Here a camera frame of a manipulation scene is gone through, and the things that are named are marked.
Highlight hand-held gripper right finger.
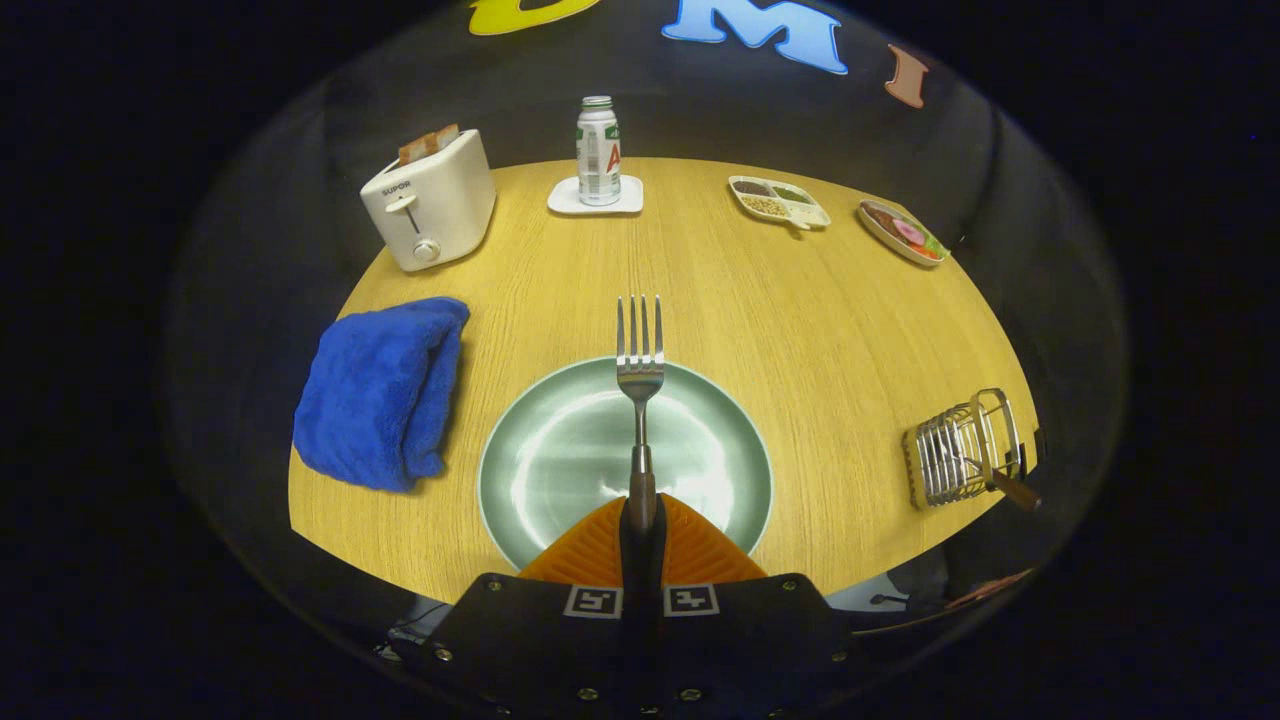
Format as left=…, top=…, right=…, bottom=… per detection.
left=640, top=495, right=883, bottom=720

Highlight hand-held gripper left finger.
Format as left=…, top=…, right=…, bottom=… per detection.
left=390, top=495, right=641, bottom=720

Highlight metal fork with brown handle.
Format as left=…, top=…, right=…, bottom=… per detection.
left=615, top=295, right=666, bottom=531

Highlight metal spoon with brown handle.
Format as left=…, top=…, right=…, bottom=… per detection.
left=960, top=455, right=1043, bottom=513

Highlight pale green round plate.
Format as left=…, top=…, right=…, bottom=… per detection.
left=477, top=357, right=775, bottom=573

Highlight blue folded towel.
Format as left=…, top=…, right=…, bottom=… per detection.
left=292, top=296, right=471, bottom=494

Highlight white divided snack tray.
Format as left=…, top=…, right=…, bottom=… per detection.
left=728, top=175, right=832, bottom=232

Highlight white square coaster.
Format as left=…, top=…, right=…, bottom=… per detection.
left=547, top=175, right=645, bottom=216

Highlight plate of toy food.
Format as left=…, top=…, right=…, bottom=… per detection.
left=857, top=199, right=951, bottom=268

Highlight white toaster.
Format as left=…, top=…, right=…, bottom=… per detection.
left=360, top=128, right=498, bottom=273

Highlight clear plastic drink bottle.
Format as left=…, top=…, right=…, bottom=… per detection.
left=576, top=96, right=623, bottom=208

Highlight toast slices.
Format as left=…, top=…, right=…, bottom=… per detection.
left=398, top=123, right=461, bottom=166

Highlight metal wire cutlery basket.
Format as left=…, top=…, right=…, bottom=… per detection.
left=902, top=388, right=1031, bottom=511

